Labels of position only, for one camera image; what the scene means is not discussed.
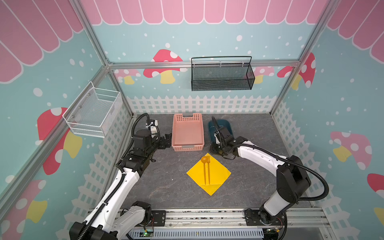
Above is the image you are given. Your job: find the orange plastic fork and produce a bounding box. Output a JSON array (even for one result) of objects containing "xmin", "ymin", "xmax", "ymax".
[{"xmin": 206, "ymin": 157, "xmax": 211, "ymax": 185}]

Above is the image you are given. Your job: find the orange plastic spoon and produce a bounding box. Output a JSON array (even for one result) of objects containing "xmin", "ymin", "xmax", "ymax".
[{"xmin": 201, "ymin": 156, "xmax": 208, "ymax": 185}]

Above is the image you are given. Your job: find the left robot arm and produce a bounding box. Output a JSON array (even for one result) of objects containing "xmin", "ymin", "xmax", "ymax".
[{"xmin": 69, "ymin": 113, "xmax": 167, "ymax": 240}]

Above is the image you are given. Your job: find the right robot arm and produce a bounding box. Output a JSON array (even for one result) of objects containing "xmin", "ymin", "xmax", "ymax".
[{"xmin": 210, "ymin": 117, "xmax": 330, "ymax": 226}]

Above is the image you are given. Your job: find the teal plastic tray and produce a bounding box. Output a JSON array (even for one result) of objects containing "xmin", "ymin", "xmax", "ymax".
[{"xmin": 208, "ymin": 119, "xmax": 233, "ymax": 143}]

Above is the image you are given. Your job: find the pink plastic basket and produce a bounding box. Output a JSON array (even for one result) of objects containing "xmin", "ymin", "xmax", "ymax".
[{"xmin": 172, "ymin": 113, "xmax": 205, "ymax": 152}]

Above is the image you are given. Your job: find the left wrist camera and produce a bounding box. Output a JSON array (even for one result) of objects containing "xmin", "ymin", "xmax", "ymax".
[{"xmin": 147, "ymin": 120, "xmax": 160, "ymax": 134}]

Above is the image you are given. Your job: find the black mesh wall basket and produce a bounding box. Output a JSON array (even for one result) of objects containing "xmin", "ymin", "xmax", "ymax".
[{"xmin": 191, "ymin": 56, "xmax": 256, "ymax": 92}]

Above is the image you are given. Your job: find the white wire wall basket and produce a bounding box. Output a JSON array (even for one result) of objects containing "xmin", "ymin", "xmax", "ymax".
[{"xmin": 63, "ymin": 82, "xmax": 123, "ymax": 138}]

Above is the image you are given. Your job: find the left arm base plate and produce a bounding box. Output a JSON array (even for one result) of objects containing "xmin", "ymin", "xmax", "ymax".
[{"xmin": 144, "ymin": 210, "xmax": 167, "ymax": 227}]

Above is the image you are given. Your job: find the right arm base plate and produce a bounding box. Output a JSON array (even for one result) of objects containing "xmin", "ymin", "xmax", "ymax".
[{"xmin": 244, "ymin": 208, "xmax": 287, "ymax": 227}]

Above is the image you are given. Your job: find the aluminium mounting rail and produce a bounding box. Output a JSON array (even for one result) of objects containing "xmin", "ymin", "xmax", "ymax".
[{"xmin": 113, "ymin": 206, "xmax": 331, "ymax": 230}]

